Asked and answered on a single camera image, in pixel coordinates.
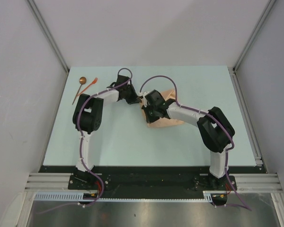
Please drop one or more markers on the left aluminium frame post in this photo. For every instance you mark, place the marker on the left aluminium frame post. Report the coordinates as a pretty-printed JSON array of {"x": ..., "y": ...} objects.
[{"x": 47, "y": 33}]

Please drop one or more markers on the right aluminium frame post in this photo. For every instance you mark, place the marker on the right aluminium frame post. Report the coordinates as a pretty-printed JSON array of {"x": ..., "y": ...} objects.
[{"x": 255, "y": 32}]

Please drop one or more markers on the aluminium frame post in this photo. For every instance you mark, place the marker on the aluminium frame post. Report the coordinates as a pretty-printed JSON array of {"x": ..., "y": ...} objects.
[
  {"x": 255, "y": 32},
  {"x": 47, "y": 33}
]

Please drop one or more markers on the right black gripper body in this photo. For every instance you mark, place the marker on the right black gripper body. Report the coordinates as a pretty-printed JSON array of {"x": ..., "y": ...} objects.
[{"x": 151, "y": 115}]

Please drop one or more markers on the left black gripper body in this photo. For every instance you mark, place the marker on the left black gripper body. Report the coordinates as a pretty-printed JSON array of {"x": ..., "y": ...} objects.
[{"x": 126, "y": 90}]

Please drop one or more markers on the orange cloth napkin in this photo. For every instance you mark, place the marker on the orange cloth napkin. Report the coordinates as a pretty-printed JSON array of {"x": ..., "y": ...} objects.
[{"x": 164, "y": 122}]

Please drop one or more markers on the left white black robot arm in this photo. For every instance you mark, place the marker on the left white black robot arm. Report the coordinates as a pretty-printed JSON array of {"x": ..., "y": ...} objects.
[{"x": 87, "y": 119}]

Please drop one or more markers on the copper spoon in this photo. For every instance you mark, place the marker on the copper spoon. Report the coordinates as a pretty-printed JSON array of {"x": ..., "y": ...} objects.
[{"x": 82, "y": 81}]

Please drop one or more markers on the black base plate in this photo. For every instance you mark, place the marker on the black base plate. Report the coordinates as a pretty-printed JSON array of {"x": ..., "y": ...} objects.
[{"x": 137, "y": 182}]

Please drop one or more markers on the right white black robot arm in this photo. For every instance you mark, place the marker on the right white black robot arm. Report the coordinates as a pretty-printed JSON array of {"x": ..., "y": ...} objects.
[{"x": 215, "y": 129}]

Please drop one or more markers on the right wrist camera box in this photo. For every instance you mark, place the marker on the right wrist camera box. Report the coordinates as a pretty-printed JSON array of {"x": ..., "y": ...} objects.
[{"x": 143, "y": 99}]

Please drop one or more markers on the orange plastic fork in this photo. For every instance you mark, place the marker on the orange plastic fork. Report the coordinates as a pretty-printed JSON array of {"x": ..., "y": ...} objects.
[{"x": 92, "y": 83}]

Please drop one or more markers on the slotted cable duct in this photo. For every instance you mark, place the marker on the slotted cable duct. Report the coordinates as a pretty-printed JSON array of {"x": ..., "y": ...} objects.
[{"x": 86, "y": 197}]

